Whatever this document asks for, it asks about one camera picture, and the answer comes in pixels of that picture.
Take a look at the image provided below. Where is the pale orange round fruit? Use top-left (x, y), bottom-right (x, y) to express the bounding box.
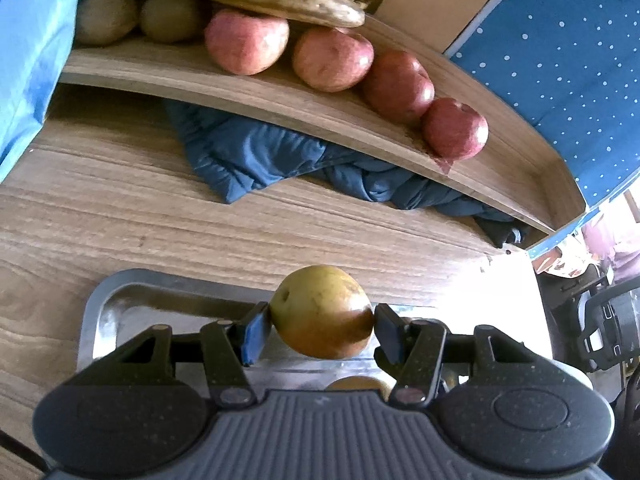
top-left (326, 375), bottom-right (392, 401)

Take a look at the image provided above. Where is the yellow green mango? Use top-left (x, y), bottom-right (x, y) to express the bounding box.
top-left (269, 266), bottom-right (374, 360)

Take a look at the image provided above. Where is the metal baking tray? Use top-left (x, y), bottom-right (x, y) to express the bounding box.
top-left (75, 268), bottom-right (501, 401)

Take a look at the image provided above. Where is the dark blue jacket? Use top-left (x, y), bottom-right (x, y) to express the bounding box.
top-left (165, 100), bottom-right (532, 248)

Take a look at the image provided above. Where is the wooden curved shelf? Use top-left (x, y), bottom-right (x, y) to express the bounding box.
top-left (61, 18), bottom-right (587, 234)

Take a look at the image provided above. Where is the red apple rightmost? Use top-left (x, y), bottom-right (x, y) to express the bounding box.
top-left (421, 98), bottom-right (489, 162)

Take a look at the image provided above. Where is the pink apple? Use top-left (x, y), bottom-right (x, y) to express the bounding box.
top-left (292, 27), bottom-right (375, 93)
top-left (204, 9), bottom-right (290, 76)

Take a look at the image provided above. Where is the pink apple leftmost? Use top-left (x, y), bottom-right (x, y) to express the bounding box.
top-left (204, 9), bottom-right (290, 76)

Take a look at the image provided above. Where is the brown kiwi right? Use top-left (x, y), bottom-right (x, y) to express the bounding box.
top-left (140, 0), bottom-right (203, 44)

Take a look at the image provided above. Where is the brown kiwi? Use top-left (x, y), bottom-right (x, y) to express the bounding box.
top-left (75, 0), bottom-right (138, 46)
top-left (140, 0), bottom-right (203, 44)

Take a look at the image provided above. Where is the blue dotted fabric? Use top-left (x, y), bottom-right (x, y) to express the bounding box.
top-left (445, 0), bottom-right (639, 206)

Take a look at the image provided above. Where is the brown kiwi left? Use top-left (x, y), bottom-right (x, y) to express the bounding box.
top-left (75, 0), bottom-right (138, 46)

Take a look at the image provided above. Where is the light blue garment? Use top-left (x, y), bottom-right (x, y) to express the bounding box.
top-left (1, 0), bottom-right (78, 178)

